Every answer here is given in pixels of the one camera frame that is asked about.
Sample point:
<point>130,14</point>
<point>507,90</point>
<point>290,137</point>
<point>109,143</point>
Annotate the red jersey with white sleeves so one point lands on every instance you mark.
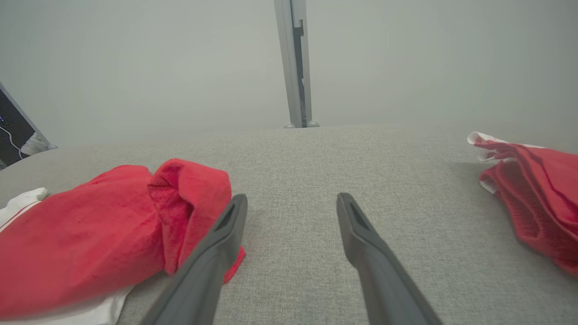
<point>81,243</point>

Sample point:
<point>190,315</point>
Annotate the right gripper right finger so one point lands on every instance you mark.
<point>384,280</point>

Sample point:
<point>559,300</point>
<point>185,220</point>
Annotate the grey curved partition leg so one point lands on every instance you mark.
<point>38,143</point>

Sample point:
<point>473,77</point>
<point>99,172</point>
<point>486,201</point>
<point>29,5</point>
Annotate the grey partition post rounded feet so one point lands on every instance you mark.
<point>293,67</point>

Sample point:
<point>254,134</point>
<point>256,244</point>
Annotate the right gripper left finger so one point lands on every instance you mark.
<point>203,271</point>

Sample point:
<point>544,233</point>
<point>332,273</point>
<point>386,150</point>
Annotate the red shorts with number 23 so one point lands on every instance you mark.
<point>546,198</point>

